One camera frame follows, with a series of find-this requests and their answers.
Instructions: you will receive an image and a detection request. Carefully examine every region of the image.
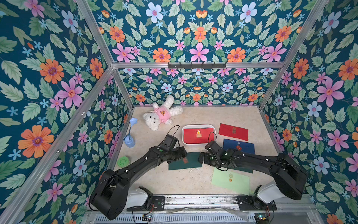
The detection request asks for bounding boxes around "dark green envelope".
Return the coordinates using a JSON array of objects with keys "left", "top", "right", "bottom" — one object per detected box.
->
[
  {"left": 168, "top": 152, "right": 202, "bottom": 170},
  {"left": 230, "top": 167, "right": 253, "bottom": 174}
]

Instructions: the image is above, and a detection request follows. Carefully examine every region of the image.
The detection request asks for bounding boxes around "white plastic storage box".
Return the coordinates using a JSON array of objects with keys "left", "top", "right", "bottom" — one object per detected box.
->
[{"left": 181, "top": 124, "right": 216, "bottom": 145}]

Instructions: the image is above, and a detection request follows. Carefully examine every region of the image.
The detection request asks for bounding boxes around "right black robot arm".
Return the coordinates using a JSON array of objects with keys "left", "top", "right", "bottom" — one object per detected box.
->
[{"left": 198, "top": 141, "right": 308, "bottom": 204}]

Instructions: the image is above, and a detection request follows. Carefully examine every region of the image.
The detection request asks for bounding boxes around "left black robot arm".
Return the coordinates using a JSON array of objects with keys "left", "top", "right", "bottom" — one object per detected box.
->
[{"left": 89, "top": 134, "right": 187, "bottom": 220}]

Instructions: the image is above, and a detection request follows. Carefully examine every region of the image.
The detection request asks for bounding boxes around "light green envelope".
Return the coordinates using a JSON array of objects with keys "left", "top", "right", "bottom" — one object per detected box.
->
[{"left": 211, "top": 169, "right": 250, "bottom": 195}]

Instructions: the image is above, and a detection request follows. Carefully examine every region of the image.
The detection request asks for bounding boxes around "red envelope gold sticker back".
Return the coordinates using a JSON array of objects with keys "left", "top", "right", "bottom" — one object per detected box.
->
[{"left": 219, "top": 124, "right": 249, "bottom": 141}]

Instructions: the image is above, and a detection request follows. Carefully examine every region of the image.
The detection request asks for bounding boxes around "navy blue envelope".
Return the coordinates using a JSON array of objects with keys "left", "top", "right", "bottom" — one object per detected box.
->
[{"left": 223, "top": 139, "right": 255, "bottom": 154}]

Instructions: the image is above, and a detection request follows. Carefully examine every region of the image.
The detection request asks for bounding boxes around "white teddy bear pink shirt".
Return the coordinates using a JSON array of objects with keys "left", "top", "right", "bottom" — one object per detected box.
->
[{"left": 143, "top": 95, "right": 183, "bottom": 131}]

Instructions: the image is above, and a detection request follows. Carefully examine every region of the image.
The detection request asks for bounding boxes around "green tape roll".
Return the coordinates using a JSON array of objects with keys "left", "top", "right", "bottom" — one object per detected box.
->
[{"left": 117, "top": 156, "right": 130, "bottom": 168}]

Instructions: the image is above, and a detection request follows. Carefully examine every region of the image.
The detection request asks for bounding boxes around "small green circuit board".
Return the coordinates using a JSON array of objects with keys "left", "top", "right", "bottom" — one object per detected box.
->
[{"left": 254, "top": 213, "right": 270, "bottom": 224}]

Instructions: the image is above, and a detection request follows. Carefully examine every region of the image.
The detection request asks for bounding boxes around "aluminium front rail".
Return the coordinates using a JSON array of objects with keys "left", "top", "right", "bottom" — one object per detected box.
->
[{"left": 89, "top": 194, "right": 314, "bottom": 213}]

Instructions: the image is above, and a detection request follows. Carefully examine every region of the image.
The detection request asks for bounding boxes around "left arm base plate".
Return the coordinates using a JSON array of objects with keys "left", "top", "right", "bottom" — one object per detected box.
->
[{"left": 126, "top": 196, "right": 166, "bottom": 212}]

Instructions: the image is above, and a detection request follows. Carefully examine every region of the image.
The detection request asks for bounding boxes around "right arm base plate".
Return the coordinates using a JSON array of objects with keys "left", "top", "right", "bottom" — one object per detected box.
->
[{"left": 236, "top": 195, "right": 277, "bottom": 211}]

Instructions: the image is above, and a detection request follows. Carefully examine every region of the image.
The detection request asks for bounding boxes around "black hook rail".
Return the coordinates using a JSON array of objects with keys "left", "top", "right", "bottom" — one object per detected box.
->
[{"left": 167, "top": 62, "right": 227, "bottom": 70}]

